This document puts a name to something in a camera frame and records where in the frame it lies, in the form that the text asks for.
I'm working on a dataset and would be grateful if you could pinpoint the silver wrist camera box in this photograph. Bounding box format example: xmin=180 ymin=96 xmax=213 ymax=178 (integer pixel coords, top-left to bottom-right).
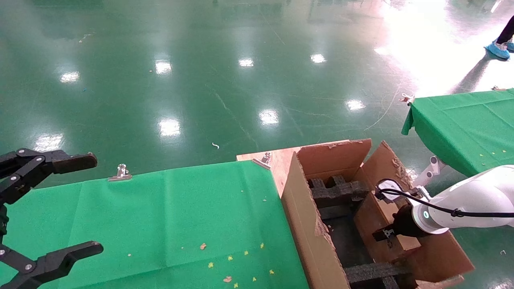
xmin=377 ymin=180 xmax=406 ymax=203

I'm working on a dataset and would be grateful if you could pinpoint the large open cardboard carton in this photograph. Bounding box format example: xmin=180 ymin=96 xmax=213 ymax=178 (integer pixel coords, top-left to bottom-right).
xmin=280 ymin=138 xmax=475 ymax=289

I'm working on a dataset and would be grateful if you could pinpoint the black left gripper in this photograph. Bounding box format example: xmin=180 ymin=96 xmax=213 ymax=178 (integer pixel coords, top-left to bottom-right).
xmin=0 ymin=149 xmax=104 ymax=289

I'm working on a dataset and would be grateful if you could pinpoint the small brown cardboard box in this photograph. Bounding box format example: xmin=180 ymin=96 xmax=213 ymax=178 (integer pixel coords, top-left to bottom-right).
xmin=353 ymin=192 xmax=422 ymax=263

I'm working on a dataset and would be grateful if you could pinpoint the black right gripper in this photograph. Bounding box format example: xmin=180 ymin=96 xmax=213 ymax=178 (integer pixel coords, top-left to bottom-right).
xmin=371 ymin=204 xmax=423 ymax=242

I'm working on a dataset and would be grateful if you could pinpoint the black foam insert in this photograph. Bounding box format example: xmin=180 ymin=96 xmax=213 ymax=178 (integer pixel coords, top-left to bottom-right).
xmin=308 ymin=175 xmax=369 ymax=208
xmin=345 ymin=261 xmax=414 ymax=289

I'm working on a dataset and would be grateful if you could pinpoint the silver camera mounting bracket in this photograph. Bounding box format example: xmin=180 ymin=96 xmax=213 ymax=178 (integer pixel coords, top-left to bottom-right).
xmin=408 ymin=188 xmax=432 ymax=202

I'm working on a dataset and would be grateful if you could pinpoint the large green tablecloth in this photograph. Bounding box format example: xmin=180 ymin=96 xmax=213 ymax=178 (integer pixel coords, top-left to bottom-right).
xmin=0 ymin=161 xmax=310 ymax=289

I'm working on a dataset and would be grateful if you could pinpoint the black camera cable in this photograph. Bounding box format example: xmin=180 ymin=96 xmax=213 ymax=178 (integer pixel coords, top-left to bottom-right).
xmin=375 ymin=179 xmax=514 ymax=219

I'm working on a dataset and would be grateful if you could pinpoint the dark trouser leg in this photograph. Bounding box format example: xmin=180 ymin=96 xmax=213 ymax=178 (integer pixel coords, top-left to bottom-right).
xmin=497 ymin=15 xmax=514 ymax=44

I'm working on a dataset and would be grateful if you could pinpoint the green cloth on side table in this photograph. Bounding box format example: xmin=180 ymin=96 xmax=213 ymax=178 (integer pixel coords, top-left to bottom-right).
xmin=401 ymin=88 xmax=514 ymax=177

